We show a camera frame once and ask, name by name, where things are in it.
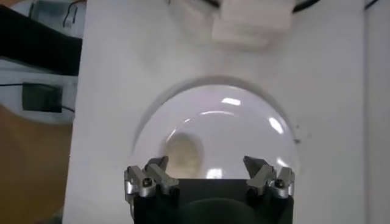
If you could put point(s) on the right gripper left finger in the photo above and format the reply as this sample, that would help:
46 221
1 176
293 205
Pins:
158 176

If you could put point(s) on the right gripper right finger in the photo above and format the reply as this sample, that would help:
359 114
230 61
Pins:
263 176

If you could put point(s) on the white steamed baozi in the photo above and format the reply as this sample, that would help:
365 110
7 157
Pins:
184 155

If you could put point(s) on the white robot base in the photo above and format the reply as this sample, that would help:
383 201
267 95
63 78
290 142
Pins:
12 94

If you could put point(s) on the stainless steel steamer basket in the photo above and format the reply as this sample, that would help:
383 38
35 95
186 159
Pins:
259 15

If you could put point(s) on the round white plate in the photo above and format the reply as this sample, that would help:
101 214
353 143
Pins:
231 137

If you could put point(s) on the black power brick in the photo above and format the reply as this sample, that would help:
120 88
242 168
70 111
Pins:
41 98

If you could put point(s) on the black robot body panel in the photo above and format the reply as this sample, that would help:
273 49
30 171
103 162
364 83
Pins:
36 45

